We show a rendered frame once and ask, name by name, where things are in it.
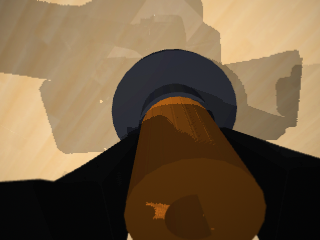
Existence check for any orange-brown knob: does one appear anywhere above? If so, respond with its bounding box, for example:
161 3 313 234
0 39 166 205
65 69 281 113
124 96 267 240

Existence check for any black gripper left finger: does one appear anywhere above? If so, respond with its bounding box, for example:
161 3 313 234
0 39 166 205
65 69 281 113
0 134 139 240

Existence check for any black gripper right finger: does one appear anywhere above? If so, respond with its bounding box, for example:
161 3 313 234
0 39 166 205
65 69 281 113
219 127 320 240

